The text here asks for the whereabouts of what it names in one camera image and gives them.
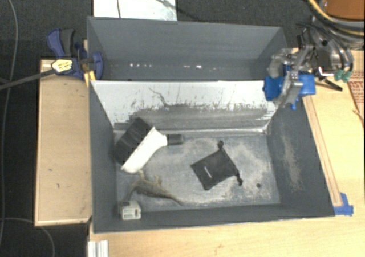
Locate grey metal bin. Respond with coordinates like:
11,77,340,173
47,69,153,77
86,15,336,234

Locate small white box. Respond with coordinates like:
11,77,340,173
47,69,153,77
119,199,142,221

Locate brown cardboard with red print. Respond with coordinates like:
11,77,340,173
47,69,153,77
345,69,365,126

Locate black cylinder on white bracket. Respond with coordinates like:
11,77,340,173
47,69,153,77
313,66,343,92

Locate black drawstring pouch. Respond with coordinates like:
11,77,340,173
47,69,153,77
190,140,244,191

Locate pale wood board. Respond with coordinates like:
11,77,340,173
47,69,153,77
34,59,92,227

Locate white-handled black bristle brush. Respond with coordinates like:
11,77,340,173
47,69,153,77
109,117,169,174

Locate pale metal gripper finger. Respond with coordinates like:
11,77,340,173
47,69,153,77
277,70,304,108
267,50,298,80

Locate brown toy lizard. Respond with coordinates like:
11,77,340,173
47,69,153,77
125,170,185,206

